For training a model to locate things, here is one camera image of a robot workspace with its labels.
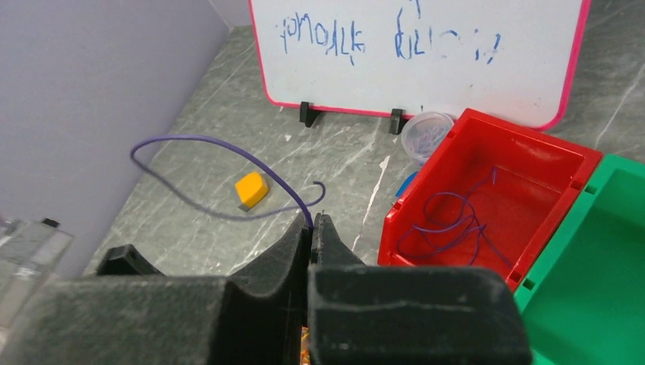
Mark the yellow grey block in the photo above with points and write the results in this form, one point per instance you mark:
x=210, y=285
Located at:
x=250, y=190

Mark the clear plastic cup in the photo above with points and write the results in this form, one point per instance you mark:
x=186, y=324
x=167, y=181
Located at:
x=422, y=134

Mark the blue grey block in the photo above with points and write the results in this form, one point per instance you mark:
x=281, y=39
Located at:
x=406, y=183

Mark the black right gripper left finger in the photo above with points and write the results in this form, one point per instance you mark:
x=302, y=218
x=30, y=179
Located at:
x=253, y=316

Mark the pink framed whiteboard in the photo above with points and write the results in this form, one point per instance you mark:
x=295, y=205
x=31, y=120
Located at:
x=511, y=59

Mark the red plastic bin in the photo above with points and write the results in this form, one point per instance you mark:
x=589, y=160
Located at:
x=491, y=195

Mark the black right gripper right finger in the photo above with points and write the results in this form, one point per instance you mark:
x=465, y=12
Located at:
x=361, y=314

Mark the green plastic bin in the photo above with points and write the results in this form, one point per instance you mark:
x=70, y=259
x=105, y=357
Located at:
x=582, y=302

